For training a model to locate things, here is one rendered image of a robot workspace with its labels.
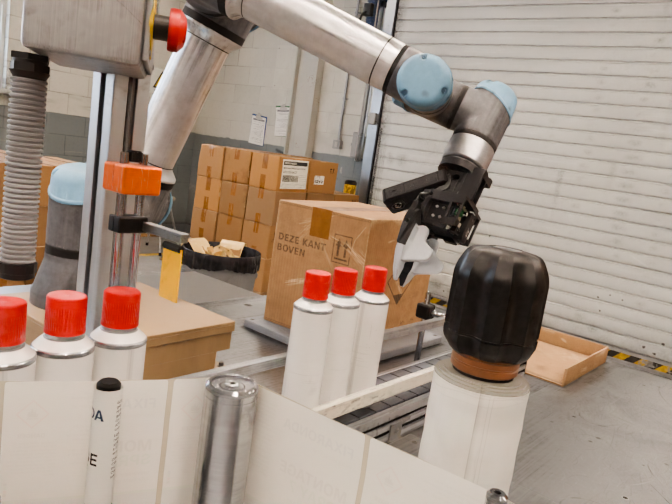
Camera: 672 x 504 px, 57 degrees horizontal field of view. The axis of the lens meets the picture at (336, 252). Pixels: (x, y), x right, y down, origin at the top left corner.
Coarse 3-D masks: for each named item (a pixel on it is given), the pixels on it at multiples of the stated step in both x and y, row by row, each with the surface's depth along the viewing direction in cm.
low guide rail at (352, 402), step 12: (420, 372) 98; (432, 372) 100; (384, 384) 90; (396, 384) 92; (408, 384) 95; (420, 384) 98; (348, 396) 84; (360, 396) 85; (372, 396) 87; (384, 396) 90; (312, 408) 78; (324, 408) 79; (336, 408) 81; (348, 408) 83
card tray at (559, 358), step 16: (544, 336) 160; (560, 336) 157; (544, 352) 150; (560, 352) 152; (576, 352) 154; (592, 352) 152; (528, 368) 135; (544, 368) 137; (560, 368) 139; (576, 368) 132; (592, 368) 142; (560, 384) 128
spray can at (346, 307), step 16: (336, 272) 82; (352, 272) 82; (336, 288) 82; (352, 288) 83; (336, 304) 82; (352, 304) 82; (336, 320) 82; (352, 320) 83; (336, 336) 82; (352, 336) 83; (336, 352) 83; (336, 368) 83; (336, 384) 84; (320, 400) 84
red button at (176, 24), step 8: (176, 8) 55; (160, 16) 55; (168, 16) 55; (176, 16) 54; (184, 16) 55; (160, 24) 55; (168, 24) 55; (176, 24) 54; (184, 24) 55; (160, 32) 55; (168, 32) 54; (176, 32) 54; (184, 32) 55; (160, 40) 56; (168, 40) 55; (176, 40) 55; (184, 40) 56; (168, 48) 56; (176, 48) 56
